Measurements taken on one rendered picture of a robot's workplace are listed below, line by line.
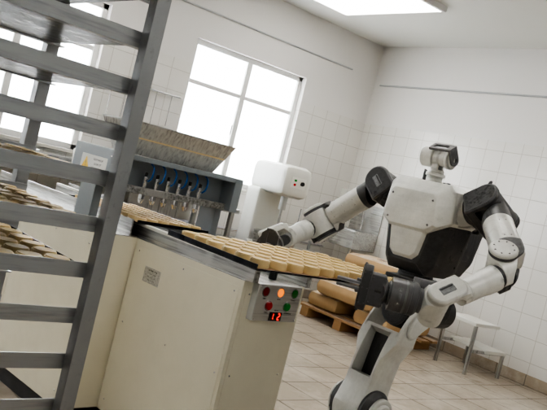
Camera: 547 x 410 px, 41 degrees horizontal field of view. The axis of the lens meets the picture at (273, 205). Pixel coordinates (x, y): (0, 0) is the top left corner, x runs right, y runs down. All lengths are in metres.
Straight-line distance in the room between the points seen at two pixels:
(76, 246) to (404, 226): 1.45
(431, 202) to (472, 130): 5.22
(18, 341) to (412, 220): 1.94
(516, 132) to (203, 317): 4.94
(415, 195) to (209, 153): 1.29
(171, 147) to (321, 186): 5.04
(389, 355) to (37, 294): 1.69
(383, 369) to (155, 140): 1.43
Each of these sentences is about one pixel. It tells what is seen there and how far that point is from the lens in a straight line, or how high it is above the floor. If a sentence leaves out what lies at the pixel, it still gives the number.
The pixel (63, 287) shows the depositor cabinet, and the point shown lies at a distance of 3.22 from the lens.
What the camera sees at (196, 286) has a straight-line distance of 2.82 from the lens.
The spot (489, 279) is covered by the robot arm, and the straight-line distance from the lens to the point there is 2.00.
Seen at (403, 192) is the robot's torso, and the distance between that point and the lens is 2.39.
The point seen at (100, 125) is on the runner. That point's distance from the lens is 1.40.
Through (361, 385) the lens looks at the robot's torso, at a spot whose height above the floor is 0.65.
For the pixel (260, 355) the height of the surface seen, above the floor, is 0.56.
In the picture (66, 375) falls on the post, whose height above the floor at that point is 0.76.
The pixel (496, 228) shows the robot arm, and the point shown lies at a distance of 2.17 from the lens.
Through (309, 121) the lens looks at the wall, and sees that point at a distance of 7.92.
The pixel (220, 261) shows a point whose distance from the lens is 2.75.
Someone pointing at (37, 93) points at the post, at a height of 1.28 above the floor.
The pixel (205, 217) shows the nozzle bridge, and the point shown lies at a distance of 3.57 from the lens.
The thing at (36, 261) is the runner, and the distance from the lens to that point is 1.39.
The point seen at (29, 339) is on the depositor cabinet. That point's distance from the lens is 3.44.
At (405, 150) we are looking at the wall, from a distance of 7.98.
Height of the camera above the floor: 1.22
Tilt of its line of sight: 2 degrees down
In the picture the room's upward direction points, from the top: 14 degrees clockwise
